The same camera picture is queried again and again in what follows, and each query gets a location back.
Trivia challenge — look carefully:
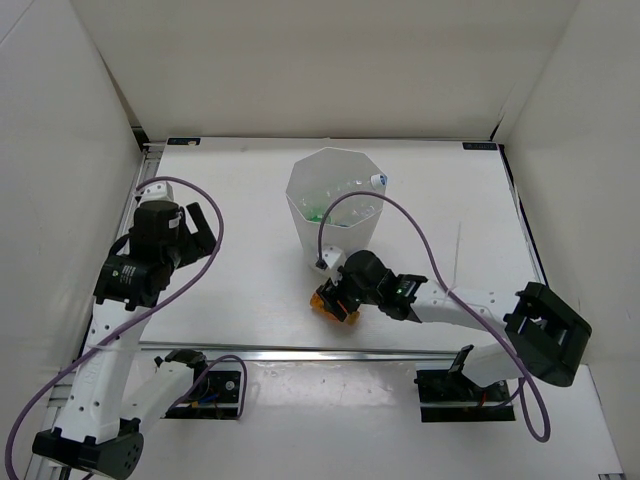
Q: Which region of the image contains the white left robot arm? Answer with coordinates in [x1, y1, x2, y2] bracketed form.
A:
[32, 200, 219, 479]

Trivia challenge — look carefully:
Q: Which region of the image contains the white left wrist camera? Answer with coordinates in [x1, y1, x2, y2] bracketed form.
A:
[134, 181, 174, 204]

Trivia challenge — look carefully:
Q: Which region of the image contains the clear unlabelled plastic bottle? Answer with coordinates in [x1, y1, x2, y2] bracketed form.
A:
[297, 173, 388, 217]

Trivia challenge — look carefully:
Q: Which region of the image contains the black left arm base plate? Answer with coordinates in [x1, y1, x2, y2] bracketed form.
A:
[161, 354, 248, 421]

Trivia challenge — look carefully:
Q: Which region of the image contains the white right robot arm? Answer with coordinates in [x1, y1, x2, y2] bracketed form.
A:
[310, 247, 593, 400]

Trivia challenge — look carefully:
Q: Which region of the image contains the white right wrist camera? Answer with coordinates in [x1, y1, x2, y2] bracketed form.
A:
[315, 245, 346, 275]

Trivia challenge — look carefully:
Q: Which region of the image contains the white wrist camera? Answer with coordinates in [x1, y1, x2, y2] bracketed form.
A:
[315, 245, 346, 275]
[134, 181, 174, 204]

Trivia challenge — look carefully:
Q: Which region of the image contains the orange plastic bottle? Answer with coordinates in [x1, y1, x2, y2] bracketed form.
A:
[310, 288, 360, 325]

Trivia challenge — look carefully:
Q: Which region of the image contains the aluminium table edge rail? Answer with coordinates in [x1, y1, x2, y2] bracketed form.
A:
[29, 127, 571, 471]

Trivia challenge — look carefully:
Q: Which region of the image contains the white octagonal bin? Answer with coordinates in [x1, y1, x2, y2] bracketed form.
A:
[285, 147, 386, 275]

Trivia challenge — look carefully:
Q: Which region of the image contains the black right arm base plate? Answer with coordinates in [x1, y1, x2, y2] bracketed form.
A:
[414, 369, 515, 423]

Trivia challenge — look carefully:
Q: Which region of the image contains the blue label clear plastic bottle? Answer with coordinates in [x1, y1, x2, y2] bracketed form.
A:
[333, 209, 376, 228]

